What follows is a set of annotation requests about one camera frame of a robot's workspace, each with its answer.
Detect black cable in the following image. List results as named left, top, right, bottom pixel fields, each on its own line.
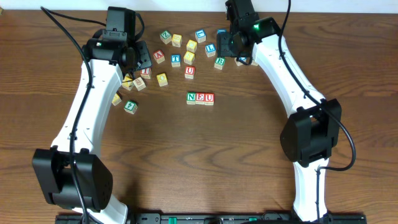
left=277, top=0, right=357, bottom=222
left=40, top=6, right=146, bottom=224

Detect yellow S block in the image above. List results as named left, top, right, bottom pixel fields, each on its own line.
left=183, top=51, right=195, bottom=65

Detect yellow block far left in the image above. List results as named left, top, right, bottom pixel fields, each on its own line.
left=112, top=93, right=122, bottom=106

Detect yellow block top row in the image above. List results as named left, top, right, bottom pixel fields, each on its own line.
left=172, top=34, right=182, bottom=47

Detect red u block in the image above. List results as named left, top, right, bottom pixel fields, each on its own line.
left=184, top=66, right=195, bottom=79
left=205, top=93, right=215, bottom=106

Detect red E block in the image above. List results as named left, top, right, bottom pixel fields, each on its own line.
left=195, top=93, right=205, bottom=105

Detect green Z block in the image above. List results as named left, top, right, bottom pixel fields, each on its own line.
left=160, top=30, right=172, bottom=44

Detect blue block top row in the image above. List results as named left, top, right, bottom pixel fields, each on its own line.
left=195, top=29, right=206, bottom=43

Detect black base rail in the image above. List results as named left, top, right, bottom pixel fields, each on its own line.
left=55, top=212, right=368, bottom=224

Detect red I block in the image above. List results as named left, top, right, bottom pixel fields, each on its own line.
left=140, top=67, right=152, bottom=80

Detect blue L block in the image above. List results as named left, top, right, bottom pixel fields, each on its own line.
left=205, top=44, right=216, bottom=57

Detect left black cable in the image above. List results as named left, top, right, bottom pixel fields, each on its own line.
left=40, top=6, right=146, bottom=224

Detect blue T block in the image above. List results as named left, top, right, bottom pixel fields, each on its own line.
left=170, top=54, right=181, bottom=67

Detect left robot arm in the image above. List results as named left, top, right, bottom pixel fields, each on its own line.
left=32, top=7, right=152, bottom=223

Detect red A block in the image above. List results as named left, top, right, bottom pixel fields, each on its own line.
left=153, top=50, right=165, bottom=63

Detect right black cable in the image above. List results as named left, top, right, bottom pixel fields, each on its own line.
left=277, top=0, right=357, bottom=222

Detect blue P block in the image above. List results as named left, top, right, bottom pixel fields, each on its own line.
left=234, top=57, right=247, bottom=66

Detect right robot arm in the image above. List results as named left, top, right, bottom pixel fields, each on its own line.
left=217, top=0, right=341, bottom=222

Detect yellow O block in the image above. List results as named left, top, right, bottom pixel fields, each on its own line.
left=156, top=73, right=169, bottom=86

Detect green N block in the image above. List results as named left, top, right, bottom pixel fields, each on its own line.
left=187, top=92, right=196, bottom=105

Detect blue D block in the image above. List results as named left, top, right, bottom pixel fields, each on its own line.
left=217, top=29, right=227, bottom=34

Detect plain wooden picture block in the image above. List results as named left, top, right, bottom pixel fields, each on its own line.
left=133, top=77, right=146, bottom=91

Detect yellow block beside V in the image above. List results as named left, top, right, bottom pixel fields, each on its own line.
left=122, top=74, right=134, bottom=91

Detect yellow C block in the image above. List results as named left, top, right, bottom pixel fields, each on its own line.
left=187, top=40, right=198, bottom=53

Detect green 4 block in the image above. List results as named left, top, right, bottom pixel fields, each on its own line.
left=124, top=101, right=137, bottom=114

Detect green B block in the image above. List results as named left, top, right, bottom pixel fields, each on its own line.
left=214, top=57, right=226, bottom=70

